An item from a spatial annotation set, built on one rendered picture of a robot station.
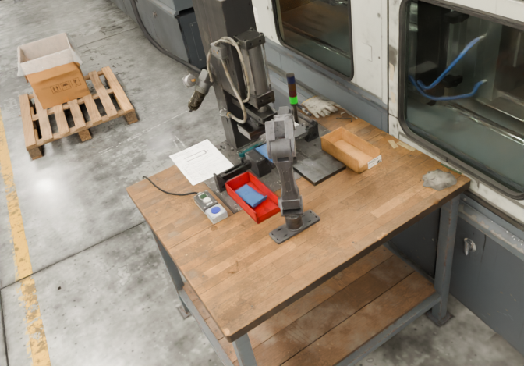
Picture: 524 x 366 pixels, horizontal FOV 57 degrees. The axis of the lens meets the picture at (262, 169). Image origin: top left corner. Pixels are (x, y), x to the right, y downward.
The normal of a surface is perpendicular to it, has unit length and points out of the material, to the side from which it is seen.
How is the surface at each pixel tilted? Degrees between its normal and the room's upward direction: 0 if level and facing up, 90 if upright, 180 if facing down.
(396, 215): 0
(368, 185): 0
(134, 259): 0
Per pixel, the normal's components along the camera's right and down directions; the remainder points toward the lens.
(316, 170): -0.16, -0.78
